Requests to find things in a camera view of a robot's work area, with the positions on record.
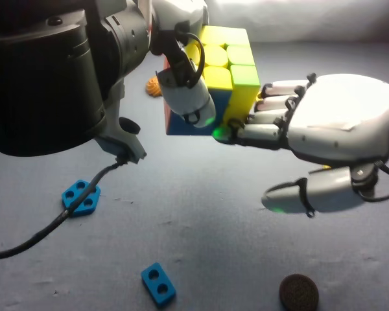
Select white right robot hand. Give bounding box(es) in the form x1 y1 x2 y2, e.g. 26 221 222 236
213 73 389 218

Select multicoloured puzzle cube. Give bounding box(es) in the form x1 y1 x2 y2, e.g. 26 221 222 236
163 25 261 137

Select white backdrop cloth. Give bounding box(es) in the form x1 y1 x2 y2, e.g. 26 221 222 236
206 0 389 43

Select dark brown round cookie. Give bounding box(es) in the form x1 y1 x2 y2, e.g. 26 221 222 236
278 273 320 311

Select orange swirl toy cookie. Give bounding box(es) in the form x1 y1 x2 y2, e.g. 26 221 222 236
145 76 165 98

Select blue rectangular two-hole block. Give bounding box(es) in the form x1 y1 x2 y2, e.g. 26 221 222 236
140 262 176 308

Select blue pentagon block with holes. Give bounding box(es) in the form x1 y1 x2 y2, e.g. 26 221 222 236
61 179 102 218

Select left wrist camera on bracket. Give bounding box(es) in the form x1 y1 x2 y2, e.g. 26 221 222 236
93 80 148 165

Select black camera cable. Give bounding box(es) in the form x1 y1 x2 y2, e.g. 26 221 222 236
0 161 121 261

